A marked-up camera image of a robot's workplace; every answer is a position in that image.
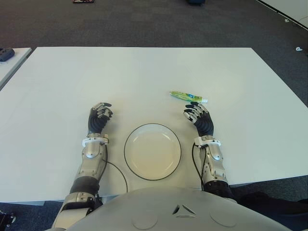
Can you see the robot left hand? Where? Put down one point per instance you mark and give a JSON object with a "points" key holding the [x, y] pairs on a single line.
{"points": [[96, 124]]}

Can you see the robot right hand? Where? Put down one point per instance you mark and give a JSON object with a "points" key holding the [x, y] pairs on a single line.
{"points": [[204, 125]]}

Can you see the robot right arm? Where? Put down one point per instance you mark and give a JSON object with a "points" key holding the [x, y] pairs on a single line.
{"points": [[215, 166]]}

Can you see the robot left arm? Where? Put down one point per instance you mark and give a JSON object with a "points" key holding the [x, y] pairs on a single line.
{"points": [[90, 163]]}

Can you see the white plate black rim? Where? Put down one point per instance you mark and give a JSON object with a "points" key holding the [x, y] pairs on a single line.
{"points": [[151, 154]]}

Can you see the grey robot torso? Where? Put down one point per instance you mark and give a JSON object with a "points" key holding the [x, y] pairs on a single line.
{"points": [[168, 211]]}

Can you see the white side table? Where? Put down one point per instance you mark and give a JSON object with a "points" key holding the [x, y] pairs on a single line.
{"points": [[12, 67]]}

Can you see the black cloth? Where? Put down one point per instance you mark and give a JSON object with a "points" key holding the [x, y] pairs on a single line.
{"points": [[269, 204]]}

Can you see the black handheld controller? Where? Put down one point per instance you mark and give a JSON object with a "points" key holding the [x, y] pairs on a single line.
{"points": [[4, 54]]}

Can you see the flat red black object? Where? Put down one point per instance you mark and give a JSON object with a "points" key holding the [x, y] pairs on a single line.
{"points": [[83, 1]]}

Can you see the dark equipment case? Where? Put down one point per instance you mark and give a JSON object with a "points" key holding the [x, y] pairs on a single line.
{"points": [[196, 2]]}

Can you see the white long table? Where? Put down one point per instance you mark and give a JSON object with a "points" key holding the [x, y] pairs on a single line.
{"points": [[288, 7]]}

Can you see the black metal bracket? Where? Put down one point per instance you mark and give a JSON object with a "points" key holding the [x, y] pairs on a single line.
{"points": [[6, 219]]}

